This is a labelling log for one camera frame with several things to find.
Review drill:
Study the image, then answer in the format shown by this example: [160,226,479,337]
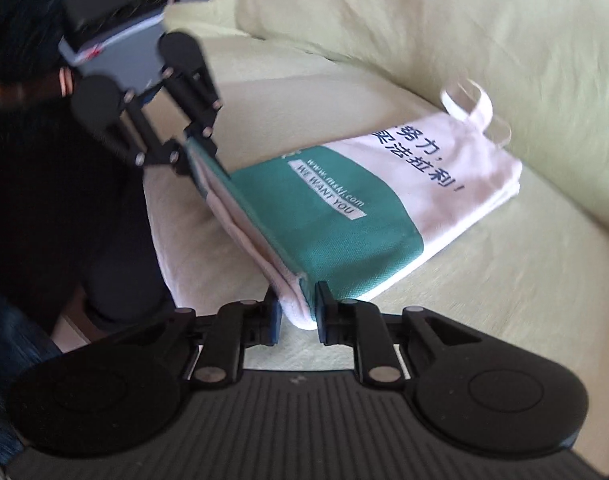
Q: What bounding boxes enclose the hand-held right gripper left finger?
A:
[104,285,284,389]

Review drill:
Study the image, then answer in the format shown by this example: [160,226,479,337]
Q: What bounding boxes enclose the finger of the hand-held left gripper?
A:
[106,94,194,177]
[159,59,231,175]

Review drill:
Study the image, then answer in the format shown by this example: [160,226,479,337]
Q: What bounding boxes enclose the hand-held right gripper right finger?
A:
[315,281,491,389]

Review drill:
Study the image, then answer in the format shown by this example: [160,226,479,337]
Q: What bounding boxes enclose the white and green shopping bag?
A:
[184,77,524,332]

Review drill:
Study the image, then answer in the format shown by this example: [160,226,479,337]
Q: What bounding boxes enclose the person's left forearm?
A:
[0,67,80,112]

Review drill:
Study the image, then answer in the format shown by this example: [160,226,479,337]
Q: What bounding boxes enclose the person's dark pants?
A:
[0,105,188,333]

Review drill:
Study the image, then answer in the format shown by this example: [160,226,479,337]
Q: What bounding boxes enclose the blue cloth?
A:
[0,282,62,466]

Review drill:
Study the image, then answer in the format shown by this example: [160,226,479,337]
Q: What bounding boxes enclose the light green sofa cover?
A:
[142,0,609,476]

